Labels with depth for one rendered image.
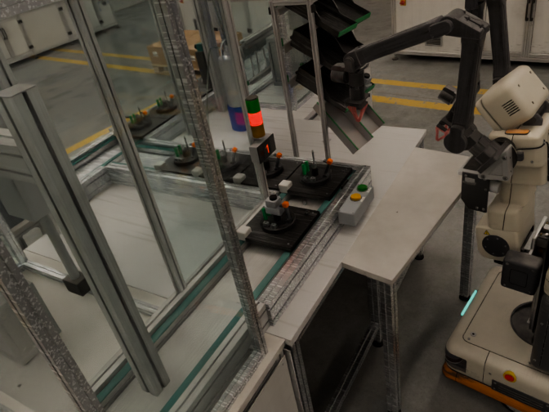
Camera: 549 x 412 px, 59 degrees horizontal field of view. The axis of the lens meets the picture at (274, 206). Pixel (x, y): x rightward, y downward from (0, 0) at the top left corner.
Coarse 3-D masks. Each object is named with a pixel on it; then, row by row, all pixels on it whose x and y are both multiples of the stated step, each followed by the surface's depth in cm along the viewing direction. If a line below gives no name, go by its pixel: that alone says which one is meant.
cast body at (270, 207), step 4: (272, 196) 180; (276, 196) 180; (268, 200) 180; (272, 200) 180; (276, 200) 180; (280, 200) 182; (264, 204) 186; (268, 204) 181; (272, 204) 180; (276, 204) 180; (268, 208) 182; (272, 208) 181; (276, 208) 180; (280, 208) 180; (268, 212) 183; (272, 212) 182; (276, 212) 181; (280, 212) 181
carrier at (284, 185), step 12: (312, 156) 211; (300, 168) 219; (312, 168) 207; (324, 168) 212; (336, 168) 214; (348, 168) 212; (288, 180) 213; (300, 180) 209; (312, 180) 204; (324, 180) 204; (336, 180) 206; (288, 192) 206; (300, 192) 203; (312, 192) 201; (324, 192) 200; (336, 192) 201
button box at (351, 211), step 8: (360, 184) 202; (352, 192) 198; (360, 192) 197; (368, 192) 196; (352, 200) 193; (360, 200) 192; (368, 200) 198; (344, 208) 190; (352, 208) 189; (360, 208) 191; (344, 216) 188; (352, 216) 186; (360, 216) 192; (344, 224) 191; (352, 224) 189
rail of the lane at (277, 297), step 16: (352, 176) 209; (368, 176) 213; (336, 208) 190; (320, 224) 184; (336, 224) 190; (304, 240) 177; (320, 240) 180; (304, 256) 170; (320, 256) 182; (288, 272) 164; (304, 272) 172; (272, 288) 159; (288, 288) 164; (272, 304) 155; (288, 304) 166; (272, 320) 158
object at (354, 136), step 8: (328, 104) 225; (328, 112) 222; (336, 112) 224; (328, 120) 217; (336, 120) 222; (344, 120) 224; (352, 120) 225; (336, 128) 217; (344, 128) 222; (352, 128) 225; (360, 128) 224; (344, 136) 216; (352, 136) 223; (360, 136) 225; (368, 136) 223; (344, 144) 219; (352, 144) 216; (360, 144) 223; (352, 152) 218
